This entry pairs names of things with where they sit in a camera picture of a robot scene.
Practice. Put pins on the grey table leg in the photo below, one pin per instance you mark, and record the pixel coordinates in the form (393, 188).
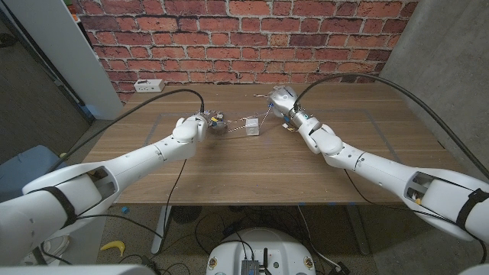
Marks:
(359, 229)

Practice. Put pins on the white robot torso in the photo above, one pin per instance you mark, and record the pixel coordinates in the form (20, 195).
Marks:
(282, 248)

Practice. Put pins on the wrist plug lead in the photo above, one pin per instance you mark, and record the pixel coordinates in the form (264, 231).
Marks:
(215, 120)
(286, 126)

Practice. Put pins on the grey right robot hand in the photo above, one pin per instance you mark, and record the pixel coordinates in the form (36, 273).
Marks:
(284, 100)

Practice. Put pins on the left wrist plug lead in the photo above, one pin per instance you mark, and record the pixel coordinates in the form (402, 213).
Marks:
(215, 120)

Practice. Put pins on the white table leg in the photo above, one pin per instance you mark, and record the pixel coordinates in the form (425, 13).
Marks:
(160, 233)

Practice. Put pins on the grey electronics box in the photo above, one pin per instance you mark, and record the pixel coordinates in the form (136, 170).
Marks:
(250, 267)

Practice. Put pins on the white right shoulder shell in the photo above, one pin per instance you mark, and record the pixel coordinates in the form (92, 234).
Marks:
(477, 271)

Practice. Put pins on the small blue cap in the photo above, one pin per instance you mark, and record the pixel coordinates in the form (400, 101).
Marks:
(125, 210)

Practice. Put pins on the black floor plug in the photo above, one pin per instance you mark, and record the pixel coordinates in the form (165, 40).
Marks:
(341, 269)

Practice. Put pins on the red brick print backdrop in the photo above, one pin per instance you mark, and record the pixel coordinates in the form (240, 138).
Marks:
(244, 42)

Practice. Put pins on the white power strip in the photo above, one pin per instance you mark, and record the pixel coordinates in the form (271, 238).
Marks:
(149, 86)

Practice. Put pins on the right wrist plug lead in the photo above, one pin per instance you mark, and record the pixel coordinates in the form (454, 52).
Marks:
(286, 126)

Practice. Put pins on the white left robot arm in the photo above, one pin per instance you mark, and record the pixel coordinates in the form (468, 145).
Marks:
(114, 183)

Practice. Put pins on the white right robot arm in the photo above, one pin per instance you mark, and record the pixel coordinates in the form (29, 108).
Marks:
(382, 168)

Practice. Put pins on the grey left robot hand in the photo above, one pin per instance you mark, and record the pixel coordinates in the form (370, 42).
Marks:
(216, 122)

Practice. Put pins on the grey perforated wall panel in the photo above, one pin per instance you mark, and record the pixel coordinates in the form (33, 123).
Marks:
(30, 107)

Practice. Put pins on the yellow toy banana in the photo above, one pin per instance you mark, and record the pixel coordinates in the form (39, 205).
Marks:
(114, 246)

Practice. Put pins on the white pillar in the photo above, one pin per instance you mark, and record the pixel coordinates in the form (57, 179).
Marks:
(68, 57)

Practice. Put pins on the grey floor plate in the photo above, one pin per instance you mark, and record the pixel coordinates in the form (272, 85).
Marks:
(86, 244)

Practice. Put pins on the small white box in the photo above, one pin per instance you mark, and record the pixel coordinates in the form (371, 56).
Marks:
(252, 127)

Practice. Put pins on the white sneaker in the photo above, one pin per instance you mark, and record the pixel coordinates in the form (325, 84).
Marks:
(53, 244)

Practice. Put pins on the white left shoulder shell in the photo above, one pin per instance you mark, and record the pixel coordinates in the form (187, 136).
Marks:
(76, 270)

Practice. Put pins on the blue plastic bin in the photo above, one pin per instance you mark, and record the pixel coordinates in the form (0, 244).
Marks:
(19, 168)

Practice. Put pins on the black antenna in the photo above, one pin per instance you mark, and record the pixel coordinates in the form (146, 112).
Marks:
(265, 259)

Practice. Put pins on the black round floor disc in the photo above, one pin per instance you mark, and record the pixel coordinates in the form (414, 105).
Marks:
(185, 214)

